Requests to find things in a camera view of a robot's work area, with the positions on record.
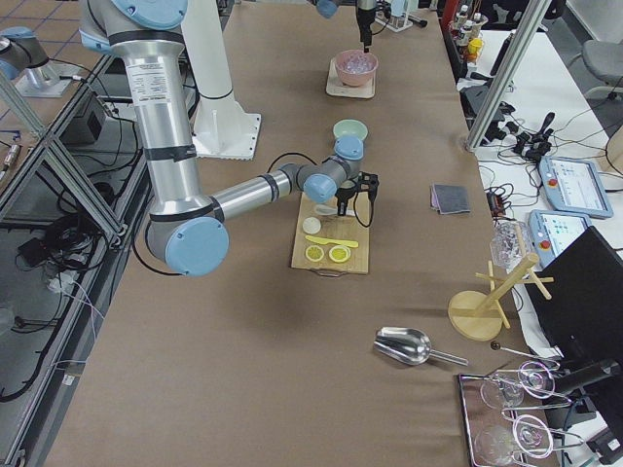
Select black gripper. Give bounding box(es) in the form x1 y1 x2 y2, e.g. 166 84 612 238
357 8 376 53
335 172 380 215

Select white ceramic spoon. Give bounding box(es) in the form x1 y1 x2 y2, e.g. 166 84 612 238
313 204 355 217

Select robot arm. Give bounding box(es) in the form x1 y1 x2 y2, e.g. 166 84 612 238
80 1 378 276
311 0 386 53

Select pile of clear ice cubes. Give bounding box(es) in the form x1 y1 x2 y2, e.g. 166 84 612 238
336 51 376 74

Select pink bowl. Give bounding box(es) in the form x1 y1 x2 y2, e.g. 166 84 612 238
335 50 379 87

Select mint green bowl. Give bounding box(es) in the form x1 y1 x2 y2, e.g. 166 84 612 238
333 119 369 142

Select metal ice scoop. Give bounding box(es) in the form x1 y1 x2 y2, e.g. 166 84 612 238
374 327 469 367

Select yellow plastic knife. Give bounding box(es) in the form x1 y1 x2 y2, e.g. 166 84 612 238
305 234 359 248

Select bamboo cutting board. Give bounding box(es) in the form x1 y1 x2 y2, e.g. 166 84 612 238
291 194 370 274

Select stacked lemon slices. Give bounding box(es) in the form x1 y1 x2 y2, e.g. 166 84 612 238
328 245 351 264

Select single lemon slice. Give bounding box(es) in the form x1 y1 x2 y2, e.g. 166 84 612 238
305 244 325 263

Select purple cloth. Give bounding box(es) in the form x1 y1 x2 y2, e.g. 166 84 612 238
430 186 439 211

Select grey folded cloth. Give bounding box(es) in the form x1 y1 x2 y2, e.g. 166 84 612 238
430 184 470 214

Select wooden mug tree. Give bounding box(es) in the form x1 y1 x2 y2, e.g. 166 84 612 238
448 253 555 341

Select near teach pendant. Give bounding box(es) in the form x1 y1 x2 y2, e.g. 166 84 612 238
528 209 592 268

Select teach pendant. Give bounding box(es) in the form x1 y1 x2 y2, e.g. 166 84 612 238
528 209 592 268
538 156 614 219

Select far teach pendant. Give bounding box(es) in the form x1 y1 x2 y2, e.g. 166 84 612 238
538 156 614 219

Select black monitor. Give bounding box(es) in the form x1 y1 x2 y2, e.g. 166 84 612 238
526 227 622 362

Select wine glass rack tray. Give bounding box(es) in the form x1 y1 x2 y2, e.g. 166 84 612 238
458 360 584 466

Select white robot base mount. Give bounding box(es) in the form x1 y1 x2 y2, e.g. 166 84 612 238
181 0 261 161

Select aluminium frame post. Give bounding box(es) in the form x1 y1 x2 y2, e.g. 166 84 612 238
465 0 551 152

